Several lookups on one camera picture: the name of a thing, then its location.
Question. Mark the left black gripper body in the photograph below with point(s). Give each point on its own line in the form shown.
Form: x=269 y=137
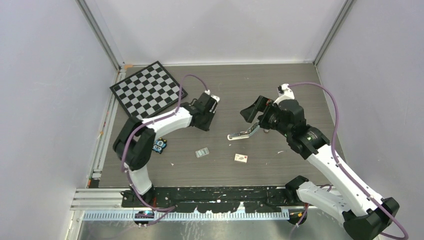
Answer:
x=206 y=122

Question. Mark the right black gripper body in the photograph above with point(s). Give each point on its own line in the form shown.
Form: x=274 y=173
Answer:
x=269 y=119

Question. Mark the small white staple box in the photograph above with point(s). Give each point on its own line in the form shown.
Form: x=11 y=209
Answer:
x=240 y=158

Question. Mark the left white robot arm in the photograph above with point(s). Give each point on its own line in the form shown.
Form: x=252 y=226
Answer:
x=135 y=142

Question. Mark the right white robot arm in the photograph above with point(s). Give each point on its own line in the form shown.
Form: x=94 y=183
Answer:
x=360 y=210

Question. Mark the blue owl eraser toy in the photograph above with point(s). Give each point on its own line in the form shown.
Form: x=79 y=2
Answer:
x=159 y=145

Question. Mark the black white chessboard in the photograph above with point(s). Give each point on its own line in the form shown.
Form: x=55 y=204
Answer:
x=147 y=92

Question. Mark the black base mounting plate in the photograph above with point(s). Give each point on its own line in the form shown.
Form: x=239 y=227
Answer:
x=215 y=199

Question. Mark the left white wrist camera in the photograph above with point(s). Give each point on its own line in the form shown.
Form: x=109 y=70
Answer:
x=211 y=98

